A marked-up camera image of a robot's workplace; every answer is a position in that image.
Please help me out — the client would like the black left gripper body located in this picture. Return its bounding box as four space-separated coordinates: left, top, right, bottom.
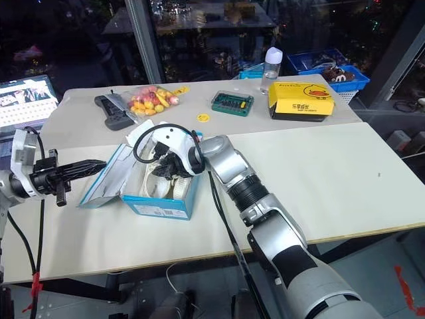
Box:
35 149 72 207

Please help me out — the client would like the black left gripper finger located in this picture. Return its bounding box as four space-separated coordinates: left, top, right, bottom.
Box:
58 159 108 170
62 165 108 180

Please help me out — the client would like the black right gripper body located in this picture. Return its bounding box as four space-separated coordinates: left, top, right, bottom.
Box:
165 150 187 177

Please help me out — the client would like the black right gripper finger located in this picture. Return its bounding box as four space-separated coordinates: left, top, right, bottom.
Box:
153 158 174 180

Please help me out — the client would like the white shoe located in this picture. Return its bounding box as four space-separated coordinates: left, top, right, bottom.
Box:
139 156 175 201
171 175 193 201

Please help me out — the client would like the blue cardboard shoebox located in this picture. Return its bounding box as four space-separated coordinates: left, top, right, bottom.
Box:
76 131 204 221

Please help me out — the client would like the open laptop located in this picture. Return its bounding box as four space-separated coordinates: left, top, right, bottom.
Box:
0 74 59 142

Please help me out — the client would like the grey handheld controller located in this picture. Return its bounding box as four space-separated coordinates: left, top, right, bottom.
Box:
94 94 137 132

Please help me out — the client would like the bag of toy fruit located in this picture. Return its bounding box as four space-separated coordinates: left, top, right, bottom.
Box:
120 84 182 118

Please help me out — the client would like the green screwdriver bit set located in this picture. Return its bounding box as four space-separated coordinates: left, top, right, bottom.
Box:
211 90 255 118

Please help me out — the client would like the black table leg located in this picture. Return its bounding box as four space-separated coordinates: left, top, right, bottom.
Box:
105 269 129 304

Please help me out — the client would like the cyan plastic box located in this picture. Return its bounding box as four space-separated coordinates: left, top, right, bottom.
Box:
238 62 267 81

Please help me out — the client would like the clear bottle white cap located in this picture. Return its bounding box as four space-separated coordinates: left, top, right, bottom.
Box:
260 47 284 96

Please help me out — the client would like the yellow duck print box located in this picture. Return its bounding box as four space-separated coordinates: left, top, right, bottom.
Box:
268 81 336 123

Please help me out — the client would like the white plastic basket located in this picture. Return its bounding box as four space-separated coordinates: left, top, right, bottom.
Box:
336 87 360 106

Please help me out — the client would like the brown plush toy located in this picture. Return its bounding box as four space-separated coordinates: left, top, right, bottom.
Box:
323 65 357 83

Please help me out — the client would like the blue plastic bin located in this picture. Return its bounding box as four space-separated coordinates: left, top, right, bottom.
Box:
286 49 371 94

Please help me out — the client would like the red floor tape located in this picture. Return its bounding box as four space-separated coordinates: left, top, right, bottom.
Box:
394 264 425 316

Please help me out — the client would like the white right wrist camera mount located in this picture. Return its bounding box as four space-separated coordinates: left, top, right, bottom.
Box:
151 124 205 176

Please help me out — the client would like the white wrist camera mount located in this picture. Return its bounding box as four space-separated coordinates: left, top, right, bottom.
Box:
151 124 205 176
9 128 43 177

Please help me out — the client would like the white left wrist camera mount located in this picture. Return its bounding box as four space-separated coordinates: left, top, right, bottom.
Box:
9 128 43 177

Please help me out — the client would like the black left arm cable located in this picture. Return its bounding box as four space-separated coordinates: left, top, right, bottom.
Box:
6 125 47 319

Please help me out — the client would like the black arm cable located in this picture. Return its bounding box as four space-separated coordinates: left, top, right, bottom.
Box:
133 122 270 319
6 125 47 319

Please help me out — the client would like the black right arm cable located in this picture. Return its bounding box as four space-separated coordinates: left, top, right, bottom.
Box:
133 122 270 319

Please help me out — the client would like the red tape on cable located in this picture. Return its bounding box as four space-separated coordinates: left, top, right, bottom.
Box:
21 271 44 313

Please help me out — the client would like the thin white cable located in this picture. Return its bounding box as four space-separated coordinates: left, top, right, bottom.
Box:
165 262 187 316

